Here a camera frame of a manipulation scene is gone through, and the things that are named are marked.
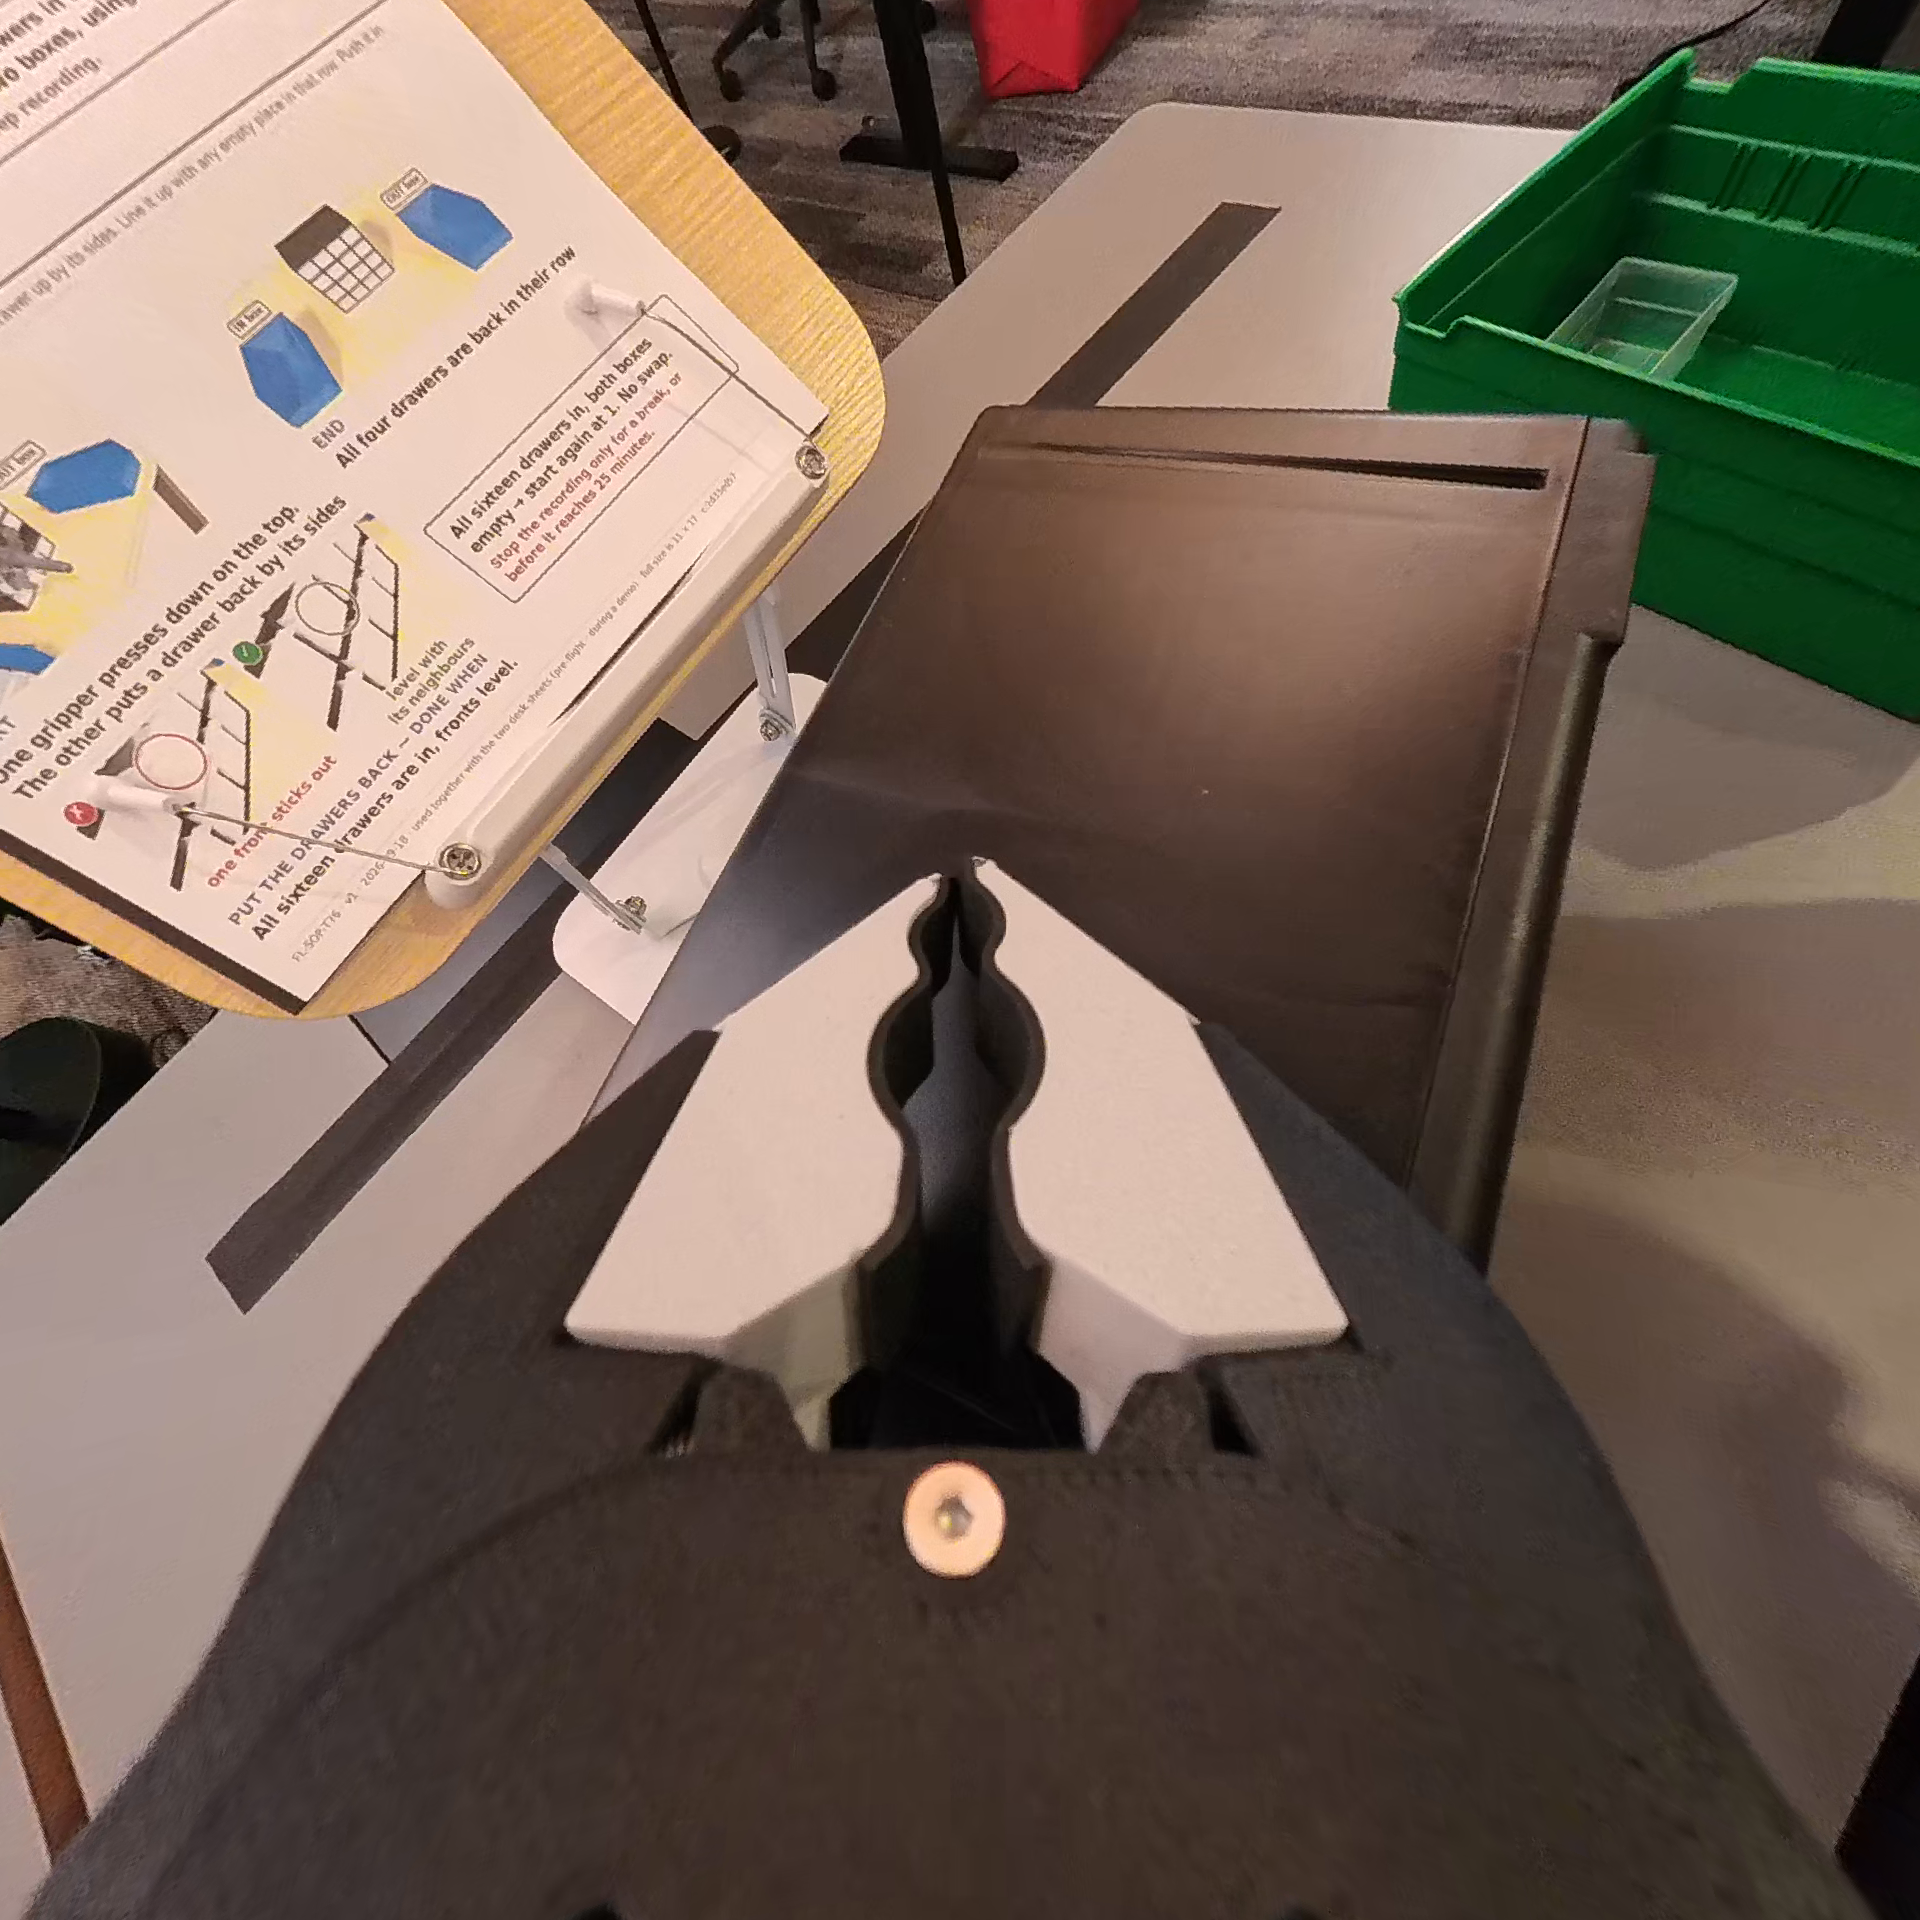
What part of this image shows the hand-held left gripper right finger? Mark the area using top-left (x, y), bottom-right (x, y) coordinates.
top-left (961, 858), bottom-right (1350, 1452)

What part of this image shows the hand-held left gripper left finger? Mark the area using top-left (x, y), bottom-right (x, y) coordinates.
top-left (563, 875), bottom-right (963, 1452)

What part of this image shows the black drawer cabinet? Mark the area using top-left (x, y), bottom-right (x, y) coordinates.
top-left (576, 402), bottom-right (1660, 1455)

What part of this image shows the green plastic bin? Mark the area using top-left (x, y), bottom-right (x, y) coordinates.
top-left (1386, 49), bottom-right (1920, 727)

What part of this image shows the clear plastic drawer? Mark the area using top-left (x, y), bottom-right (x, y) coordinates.
top-left (1544, 259), bottom-right (1743, 379)

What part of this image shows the dark green round base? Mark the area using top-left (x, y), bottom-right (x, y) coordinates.
top-left (0, 1016), bottom-right (110, 1191)

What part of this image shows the large clipped instruction sheet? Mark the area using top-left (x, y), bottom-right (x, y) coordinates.
top-left (0, 0), bottom-right (832, 1011)

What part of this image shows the wooden document stand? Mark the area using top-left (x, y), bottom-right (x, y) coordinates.
top-left (0, 0), bottom-right (888, 1038)

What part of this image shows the person's black clothing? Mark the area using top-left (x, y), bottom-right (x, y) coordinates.
top-left (1836, 1665), bottom-right (1920, 1920)

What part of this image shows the black table leg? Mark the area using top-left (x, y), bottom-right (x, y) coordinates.
top-left (837, 0), bottom-right (1027, 291)

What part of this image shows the red bag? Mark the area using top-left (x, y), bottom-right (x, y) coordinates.
top-left (966, 0), bottom-right (1142, 103)

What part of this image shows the black office chair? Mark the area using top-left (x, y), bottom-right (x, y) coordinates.
top-left (708, 0), bottom-right (846, 105)

